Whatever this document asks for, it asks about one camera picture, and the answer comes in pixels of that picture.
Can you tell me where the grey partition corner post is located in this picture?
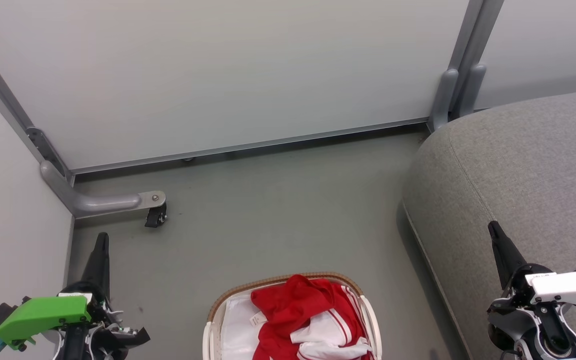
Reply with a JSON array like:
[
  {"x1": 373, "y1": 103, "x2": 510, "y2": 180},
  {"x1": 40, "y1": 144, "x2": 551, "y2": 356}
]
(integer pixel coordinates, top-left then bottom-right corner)
[{"x1": 0, "y1": 27, "x2": 74, "y2": 188}]

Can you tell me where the grey partition post with feet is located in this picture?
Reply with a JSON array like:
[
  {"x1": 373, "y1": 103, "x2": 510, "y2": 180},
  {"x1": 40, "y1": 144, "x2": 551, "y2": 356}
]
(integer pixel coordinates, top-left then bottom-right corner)
[{"x1": 428, "y1": 0, "x2": 505, "y2": 133}]

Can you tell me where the white woven-rim laundry basket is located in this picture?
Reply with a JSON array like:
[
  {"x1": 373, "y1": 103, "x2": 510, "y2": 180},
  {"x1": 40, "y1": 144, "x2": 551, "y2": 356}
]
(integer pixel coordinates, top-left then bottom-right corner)
[{"x1": 203, "y1": 271, "x2": 383, "y2": 360}]

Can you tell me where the grey partition support leg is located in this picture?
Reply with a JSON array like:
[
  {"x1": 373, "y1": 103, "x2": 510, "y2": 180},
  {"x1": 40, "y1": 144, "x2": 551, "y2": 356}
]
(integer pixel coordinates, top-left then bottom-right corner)
[{"x1": 40, "y1": 160, "x2": 166, "y2": 219}]

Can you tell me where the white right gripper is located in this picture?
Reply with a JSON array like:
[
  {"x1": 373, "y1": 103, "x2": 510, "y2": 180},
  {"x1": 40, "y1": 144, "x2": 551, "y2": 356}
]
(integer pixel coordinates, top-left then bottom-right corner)
[{"x1": 488, "y1": 221, "x2": 576, "y2": 313}]

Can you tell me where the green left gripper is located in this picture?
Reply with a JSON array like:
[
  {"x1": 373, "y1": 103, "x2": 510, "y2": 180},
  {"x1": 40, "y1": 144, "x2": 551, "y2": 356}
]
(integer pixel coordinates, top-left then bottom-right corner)
[{"x1": 0, "y1": 232, "x2": 119, "y2": 351}]

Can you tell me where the white basket liner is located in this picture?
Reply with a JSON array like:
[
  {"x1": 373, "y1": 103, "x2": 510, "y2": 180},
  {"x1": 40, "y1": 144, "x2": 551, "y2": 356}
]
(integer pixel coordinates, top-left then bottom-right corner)
[{"x1": 219, "y1": 292, "x2": 269, "y2": 360}]

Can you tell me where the aluminium partition bottom rail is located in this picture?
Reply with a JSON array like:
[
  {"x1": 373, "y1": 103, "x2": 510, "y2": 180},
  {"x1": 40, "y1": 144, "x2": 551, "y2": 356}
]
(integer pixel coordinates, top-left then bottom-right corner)
[{"x1": 70, "y1": 117, "x2": 431, "y2": 176}]

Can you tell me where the black caster wheel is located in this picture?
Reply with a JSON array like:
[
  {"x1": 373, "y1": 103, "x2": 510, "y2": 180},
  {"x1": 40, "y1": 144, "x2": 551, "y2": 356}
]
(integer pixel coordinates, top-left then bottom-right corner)
[{"x1": 144, "y1": 202, "x2": 169, "y2": 229}]

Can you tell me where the red shirt with white trim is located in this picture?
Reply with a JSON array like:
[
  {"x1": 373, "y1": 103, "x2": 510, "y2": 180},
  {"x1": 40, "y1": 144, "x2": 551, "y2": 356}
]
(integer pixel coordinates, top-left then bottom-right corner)
[{"x1": 250, "y1": 274, "x2": 354, "y2": 360}]

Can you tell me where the grey fabric sofa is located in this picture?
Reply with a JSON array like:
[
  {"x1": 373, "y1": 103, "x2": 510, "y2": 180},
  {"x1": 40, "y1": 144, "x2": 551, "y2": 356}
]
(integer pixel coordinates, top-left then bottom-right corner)
[{"x1": 402, "y1": 87, "x2": 576, "y2": 360}]

